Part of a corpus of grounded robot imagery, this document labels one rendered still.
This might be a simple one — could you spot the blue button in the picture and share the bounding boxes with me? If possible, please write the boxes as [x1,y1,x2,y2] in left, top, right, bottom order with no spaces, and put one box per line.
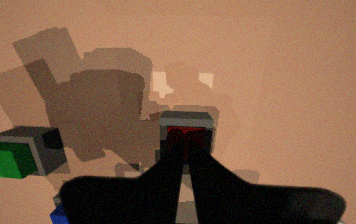
[50,192,69,224]

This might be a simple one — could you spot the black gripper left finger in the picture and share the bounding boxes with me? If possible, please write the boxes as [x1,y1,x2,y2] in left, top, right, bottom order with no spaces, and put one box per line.
[59,140,185,224]

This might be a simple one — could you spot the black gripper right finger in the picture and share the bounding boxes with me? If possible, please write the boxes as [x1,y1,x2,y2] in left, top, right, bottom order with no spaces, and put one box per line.
[188,140,347,224]

